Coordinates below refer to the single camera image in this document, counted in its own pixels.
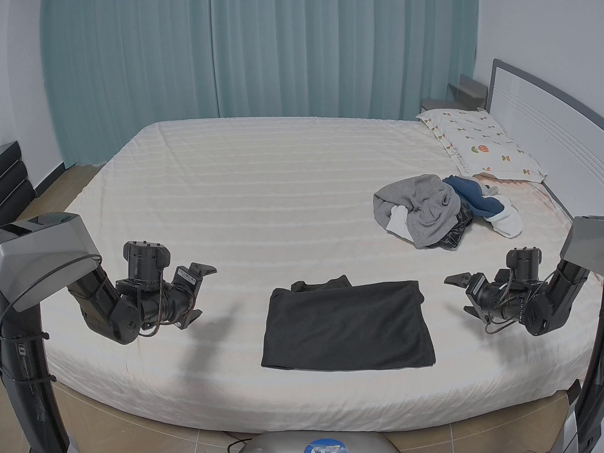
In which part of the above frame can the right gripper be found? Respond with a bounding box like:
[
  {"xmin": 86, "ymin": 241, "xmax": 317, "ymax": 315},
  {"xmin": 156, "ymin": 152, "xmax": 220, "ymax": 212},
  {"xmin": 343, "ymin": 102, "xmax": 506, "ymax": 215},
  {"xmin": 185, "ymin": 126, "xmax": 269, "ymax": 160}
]
[{"xmin": 445, "ymin": 273, "xmax": 521, "ymax": 324}]

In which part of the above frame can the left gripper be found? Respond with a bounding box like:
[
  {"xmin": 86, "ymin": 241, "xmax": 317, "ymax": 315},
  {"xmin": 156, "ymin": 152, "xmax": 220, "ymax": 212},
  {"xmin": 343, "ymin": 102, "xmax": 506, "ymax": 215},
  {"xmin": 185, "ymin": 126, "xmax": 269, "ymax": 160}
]
[{"xmin": 141, "ymin": 262, "xmax": 219, "ymax": 330}]

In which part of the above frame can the black T-shirt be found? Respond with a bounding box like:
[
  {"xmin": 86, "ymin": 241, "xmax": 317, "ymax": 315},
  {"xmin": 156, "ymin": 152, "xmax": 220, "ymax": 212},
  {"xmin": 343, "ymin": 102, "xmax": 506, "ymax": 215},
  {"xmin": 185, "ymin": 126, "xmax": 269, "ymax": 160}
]
[{"xmin": 261, "ymin": 275, "xmax": 436, "ymax": 372}]

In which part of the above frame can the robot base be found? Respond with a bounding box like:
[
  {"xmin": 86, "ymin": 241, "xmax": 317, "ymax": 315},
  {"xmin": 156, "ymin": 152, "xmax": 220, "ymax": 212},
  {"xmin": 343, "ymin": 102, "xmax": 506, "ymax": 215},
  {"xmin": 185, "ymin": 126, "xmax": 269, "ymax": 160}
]
[{"xmin": 241, "ymin": 431, "xmax": 392, "ymax": 453}]

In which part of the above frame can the pile of clothes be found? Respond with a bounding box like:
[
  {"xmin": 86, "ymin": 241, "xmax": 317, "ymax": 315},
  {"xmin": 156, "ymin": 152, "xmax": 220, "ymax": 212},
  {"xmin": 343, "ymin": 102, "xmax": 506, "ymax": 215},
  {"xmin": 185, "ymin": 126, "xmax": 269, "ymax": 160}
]
[{"xmin": 373, "ymin": 174, "xmax": 523, "ymax": 250}]

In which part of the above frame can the bed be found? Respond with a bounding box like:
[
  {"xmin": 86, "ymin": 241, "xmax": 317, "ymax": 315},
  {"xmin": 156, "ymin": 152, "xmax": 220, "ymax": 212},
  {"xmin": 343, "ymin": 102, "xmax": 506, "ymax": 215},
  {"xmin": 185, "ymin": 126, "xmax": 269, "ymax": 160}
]
[{"xmin": 40, "ymin": 59, "xmax": 604, "ymax": 435}]

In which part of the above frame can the white printed pillow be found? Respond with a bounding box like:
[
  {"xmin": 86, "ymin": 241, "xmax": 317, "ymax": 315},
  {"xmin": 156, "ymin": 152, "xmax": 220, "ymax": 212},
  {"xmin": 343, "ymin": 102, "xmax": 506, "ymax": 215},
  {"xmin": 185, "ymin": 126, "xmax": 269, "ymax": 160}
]
[{"xmin": 415, "ymin": 108, "xmax": 548, "ymax": 181}]

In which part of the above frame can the grey bedside table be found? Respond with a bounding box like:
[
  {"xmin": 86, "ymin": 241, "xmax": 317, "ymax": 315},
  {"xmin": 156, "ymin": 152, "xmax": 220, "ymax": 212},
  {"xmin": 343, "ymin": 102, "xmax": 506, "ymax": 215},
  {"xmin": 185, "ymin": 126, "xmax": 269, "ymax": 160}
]
[{"xmin": 421, "ymin": 75, "xmax": 488, "ymax": 112}]

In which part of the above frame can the black chest of drawers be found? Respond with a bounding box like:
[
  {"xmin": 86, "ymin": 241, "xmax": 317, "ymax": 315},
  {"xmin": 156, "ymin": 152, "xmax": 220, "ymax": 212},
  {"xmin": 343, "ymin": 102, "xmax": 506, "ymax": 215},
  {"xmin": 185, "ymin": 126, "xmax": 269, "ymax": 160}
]
[{"xmin": 0, "ymin": 141, "xmax": 36, "ymax": 227}]

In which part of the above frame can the blue-green curtain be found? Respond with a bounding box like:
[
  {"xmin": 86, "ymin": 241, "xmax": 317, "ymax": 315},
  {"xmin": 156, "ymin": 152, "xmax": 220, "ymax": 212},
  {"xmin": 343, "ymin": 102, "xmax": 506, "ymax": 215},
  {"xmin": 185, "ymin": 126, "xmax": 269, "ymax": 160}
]
[{"xmin": 42, "ymin": 0, "xmax": 478, "ymax": 169}]

